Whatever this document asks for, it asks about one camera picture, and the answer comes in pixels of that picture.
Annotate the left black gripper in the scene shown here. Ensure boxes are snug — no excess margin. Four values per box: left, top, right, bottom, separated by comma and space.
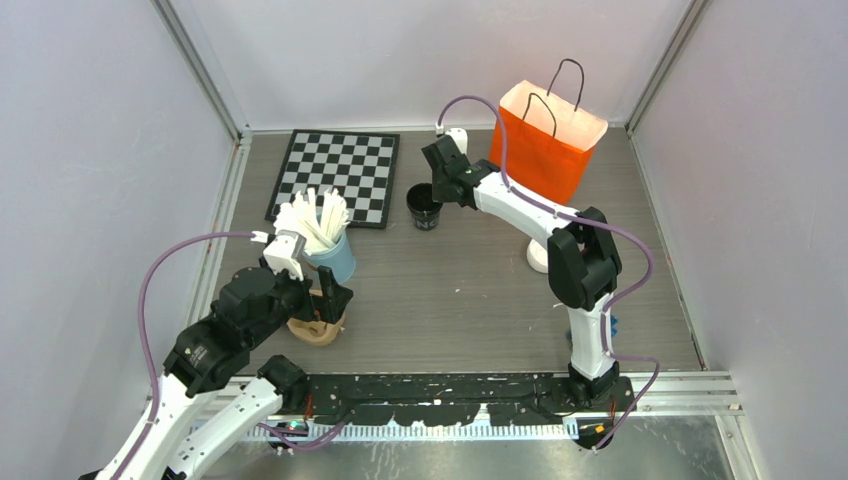
248, 259, 353, 345

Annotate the black paper cup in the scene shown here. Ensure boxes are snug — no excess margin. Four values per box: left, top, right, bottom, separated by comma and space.
406, 183, 442, 231

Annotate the white cup lid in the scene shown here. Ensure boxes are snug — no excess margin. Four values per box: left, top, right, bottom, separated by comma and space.
526, 239, 548, 274

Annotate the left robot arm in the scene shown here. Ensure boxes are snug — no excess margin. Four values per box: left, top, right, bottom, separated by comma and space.
87, 264, 354, 479

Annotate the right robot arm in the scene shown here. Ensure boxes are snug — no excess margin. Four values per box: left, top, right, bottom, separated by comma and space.
422, 134, 622, 411

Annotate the light blue cup holder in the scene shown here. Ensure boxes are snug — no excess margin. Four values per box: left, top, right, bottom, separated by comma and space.
304, 232, 356, 284

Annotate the tan cardboard cup carrier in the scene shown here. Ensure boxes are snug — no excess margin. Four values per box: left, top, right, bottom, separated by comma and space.
286, 314, 347, 347

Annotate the black white chessboard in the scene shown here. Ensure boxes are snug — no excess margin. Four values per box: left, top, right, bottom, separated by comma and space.
265, 130, 400, 229

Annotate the orange paper bag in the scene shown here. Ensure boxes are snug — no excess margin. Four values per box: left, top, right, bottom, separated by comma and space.
488, 69, 609, 205

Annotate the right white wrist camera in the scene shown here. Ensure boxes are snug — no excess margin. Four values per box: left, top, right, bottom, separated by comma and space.
435, 125, 469, 155

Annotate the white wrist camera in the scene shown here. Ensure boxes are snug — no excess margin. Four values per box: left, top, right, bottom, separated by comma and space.
435, 125, 469, 155
251, 230, 306, 281

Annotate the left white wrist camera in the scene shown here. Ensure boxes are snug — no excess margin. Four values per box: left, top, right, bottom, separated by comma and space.
251, 230, 306, 281

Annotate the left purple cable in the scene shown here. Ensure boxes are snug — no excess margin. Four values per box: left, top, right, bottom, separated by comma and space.
105, 231, 270, 480

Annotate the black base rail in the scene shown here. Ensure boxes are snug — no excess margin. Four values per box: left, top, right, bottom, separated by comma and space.
278, 373, 635, 427

